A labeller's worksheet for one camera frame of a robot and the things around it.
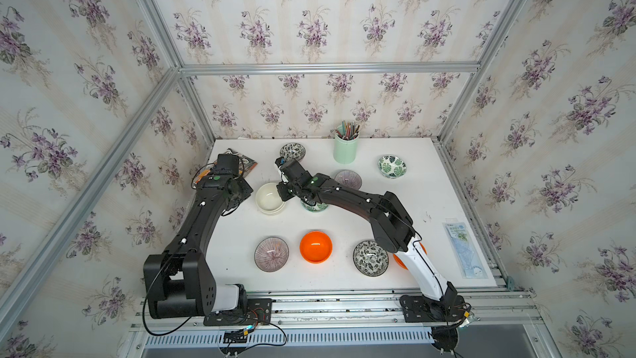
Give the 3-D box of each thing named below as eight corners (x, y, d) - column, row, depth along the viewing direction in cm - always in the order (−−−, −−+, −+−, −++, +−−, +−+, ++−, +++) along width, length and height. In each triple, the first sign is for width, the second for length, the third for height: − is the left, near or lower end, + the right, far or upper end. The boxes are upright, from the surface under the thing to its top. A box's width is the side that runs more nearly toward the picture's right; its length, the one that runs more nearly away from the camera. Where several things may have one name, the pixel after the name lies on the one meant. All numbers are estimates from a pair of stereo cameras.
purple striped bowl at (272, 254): (254, 272, 82) (251, 268, 79) (259, 240, 88) (257, 236, 86) (287, 272, 82) (286, 268, 79) (290, 240, 89) (289, 236, 86)
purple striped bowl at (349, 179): (334, 183, 105) (334, 177, 102) (338, 173, 109) (339, 167, 106) (359, 191, 103) (360, 185, 99) (363, 180, 106) (364, 174, 103)
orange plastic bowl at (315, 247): (299, 265, 83) (298, 261, 80) (300, 235, 90) (300, 230, 87) (332, 265, 83) (333, 262, 80) (331, 235, 90) (331, 230, 87)
